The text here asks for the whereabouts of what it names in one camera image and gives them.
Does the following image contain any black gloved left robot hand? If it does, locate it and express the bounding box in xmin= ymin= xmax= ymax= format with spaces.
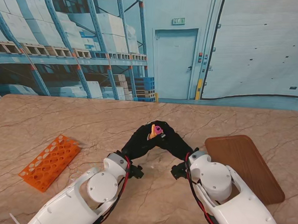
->
xmin=120 ymin=123 xmax=161 ymax=164

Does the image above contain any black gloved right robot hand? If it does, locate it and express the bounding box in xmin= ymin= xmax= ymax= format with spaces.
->
xmin=146 ymin=120 xmax=195 ymax=162

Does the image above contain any yellow cloth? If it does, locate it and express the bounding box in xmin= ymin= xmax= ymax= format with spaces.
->
xmin=148 ymin=124 xmax=159 ymax=140

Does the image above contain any brown wooden tray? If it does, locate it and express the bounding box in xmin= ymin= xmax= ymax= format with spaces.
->
xmin=201 ymin=132 xmax=289 ymax=206

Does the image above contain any orange test tube rack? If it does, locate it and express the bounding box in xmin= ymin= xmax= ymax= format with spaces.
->
xmin=17 ymin=132 xmax=82 ymax=194

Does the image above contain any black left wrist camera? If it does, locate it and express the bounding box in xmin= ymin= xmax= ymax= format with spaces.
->
xmin=130 ymin=164 xmax=145 ymax=180

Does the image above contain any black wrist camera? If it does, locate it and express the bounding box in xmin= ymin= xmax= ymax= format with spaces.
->
xmin=130 ymin=164 xmax=145 ymax=180
xmin=169 ymin=161 xmax=190 ymax=181

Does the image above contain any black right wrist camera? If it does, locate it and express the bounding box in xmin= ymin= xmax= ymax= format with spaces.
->
xmin=169 ymin=161 xmax=190 ymax=181

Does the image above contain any red black left arm cable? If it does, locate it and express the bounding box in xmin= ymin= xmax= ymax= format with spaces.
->
xmin=88 ymin=155 xmax=134 ymax=224

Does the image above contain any red black arm cable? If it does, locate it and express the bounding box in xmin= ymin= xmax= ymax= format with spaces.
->
xmin=88 ymin=155 xmax=134 ymax=224
xmin=182 ymin=152 xmax=230 ymax=224

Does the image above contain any red black right arm cable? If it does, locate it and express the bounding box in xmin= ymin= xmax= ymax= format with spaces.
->
xmin=182 ymin=152 xmax=230 ymax=224

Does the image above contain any white cable tie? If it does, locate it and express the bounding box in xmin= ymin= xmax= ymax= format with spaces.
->
xmin=8 ymin=212 xmax=24 ymax=224

